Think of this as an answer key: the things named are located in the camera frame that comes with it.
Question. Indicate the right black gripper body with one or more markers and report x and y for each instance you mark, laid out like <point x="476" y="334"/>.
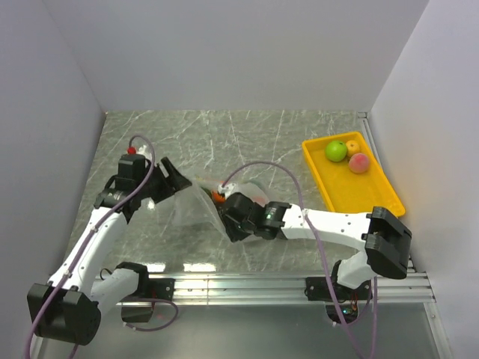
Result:
<point x="236" y="230"/>

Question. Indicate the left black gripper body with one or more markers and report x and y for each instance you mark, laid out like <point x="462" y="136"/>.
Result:
<point x="158" y="185"/>

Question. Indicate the clear plastic bag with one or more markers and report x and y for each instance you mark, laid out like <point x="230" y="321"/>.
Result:
<point x="194" y="206"/>

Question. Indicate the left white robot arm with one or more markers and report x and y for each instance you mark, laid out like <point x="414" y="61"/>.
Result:
<point x="70" y="305"/>

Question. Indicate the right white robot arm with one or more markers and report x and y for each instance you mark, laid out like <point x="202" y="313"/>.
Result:
<point x="382" y="242"/>

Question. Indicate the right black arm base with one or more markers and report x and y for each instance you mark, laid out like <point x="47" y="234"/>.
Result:
<point x="317" y="290"/>

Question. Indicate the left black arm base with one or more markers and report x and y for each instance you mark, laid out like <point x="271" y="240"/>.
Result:
<point x="143" y="305"/>

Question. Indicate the orange fruit in bag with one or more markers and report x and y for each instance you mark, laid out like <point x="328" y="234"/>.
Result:
<point x="217" y="197"/>

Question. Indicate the small orange fruit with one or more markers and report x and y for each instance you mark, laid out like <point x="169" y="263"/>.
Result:
<point x="353" y="147"/>

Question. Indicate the yellow plastic tray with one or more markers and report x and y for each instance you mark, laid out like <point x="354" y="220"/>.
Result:
<point x="340" y="188"/>

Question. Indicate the green apple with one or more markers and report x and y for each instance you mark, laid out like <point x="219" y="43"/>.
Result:
<point x="336" y="151"/>

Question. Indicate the pink peach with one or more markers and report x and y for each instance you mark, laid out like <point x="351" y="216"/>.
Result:
<point x="359" y="163"/>

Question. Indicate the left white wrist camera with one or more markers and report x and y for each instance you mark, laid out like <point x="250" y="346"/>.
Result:
<point x="143" y="150"/>

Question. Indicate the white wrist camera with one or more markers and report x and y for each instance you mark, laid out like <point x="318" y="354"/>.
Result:
<point x="143" y="150"/>
<point x="225" y="190"/>

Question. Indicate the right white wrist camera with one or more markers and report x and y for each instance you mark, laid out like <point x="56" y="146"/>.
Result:
<point x="225" y="190"/>

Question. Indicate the aluminium rail frame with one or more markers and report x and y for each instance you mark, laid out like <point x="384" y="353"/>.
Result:
<point x="231" y="300"/>

